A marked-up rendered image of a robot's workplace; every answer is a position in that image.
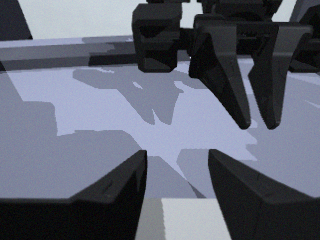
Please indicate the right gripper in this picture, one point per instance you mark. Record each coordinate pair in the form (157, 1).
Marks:
(231, 29)

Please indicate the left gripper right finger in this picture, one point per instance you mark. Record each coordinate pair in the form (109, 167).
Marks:
(257, 207)

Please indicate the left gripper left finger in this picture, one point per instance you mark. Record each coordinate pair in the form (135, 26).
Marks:
(112, 215)

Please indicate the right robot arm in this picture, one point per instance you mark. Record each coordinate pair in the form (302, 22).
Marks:
(209, 3)

